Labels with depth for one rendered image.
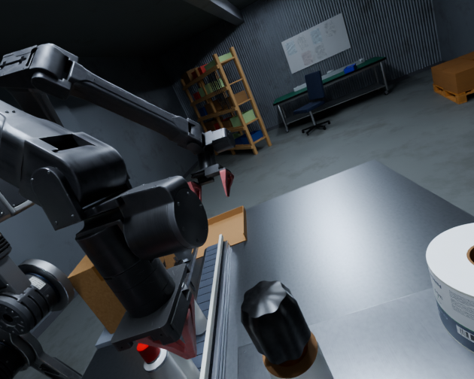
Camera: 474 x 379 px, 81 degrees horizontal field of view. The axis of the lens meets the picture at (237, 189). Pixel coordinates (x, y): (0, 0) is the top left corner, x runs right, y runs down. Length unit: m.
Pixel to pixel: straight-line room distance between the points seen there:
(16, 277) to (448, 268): 1.06
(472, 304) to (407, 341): 0.17
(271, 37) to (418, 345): 7.27
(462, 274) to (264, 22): 7.31
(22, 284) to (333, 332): 0.86
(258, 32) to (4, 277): 7.19
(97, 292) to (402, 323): 0.90
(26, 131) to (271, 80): 7.38
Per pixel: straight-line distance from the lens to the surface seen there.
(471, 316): 0.62
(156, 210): 0.26
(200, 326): 0.87
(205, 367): 0.77
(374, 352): 0.70
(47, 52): 0.77
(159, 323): 0.31
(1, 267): 1.04
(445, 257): 0.65
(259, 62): 7.63
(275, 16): 7.63
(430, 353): 0.69
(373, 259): 0.96
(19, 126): 0.33
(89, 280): 1.10
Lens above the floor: 1.45
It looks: 19 degrees down
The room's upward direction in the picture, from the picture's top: 25 degrees counter-clockwise
